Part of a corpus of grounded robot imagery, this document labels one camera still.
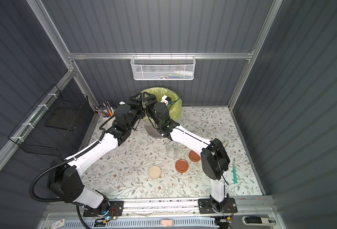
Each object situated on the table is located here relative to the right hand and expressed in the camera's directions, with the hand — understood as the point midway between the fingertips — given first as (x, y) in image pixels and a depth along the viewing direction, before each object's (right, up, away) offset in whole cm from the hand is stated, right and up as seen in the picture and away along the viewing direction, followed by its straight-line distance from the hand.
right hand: (144, 95), depth 74 cm
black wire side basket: (-48, -16, +1) cm, 51 cm away
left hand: (+2, -1, -1) cm, 2 cm away
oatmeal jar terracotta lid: (+15, -32, +20) cm, 41 cm away
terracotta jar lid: (+29, -36, +18) cm, 50 cm away
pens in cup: (-33, -6, +31) cm, 46 cm away
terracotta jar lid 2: (+21, -42, +15) cm, 49 cm away
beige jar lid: (+4, -44, +11) cm, 46 cm away
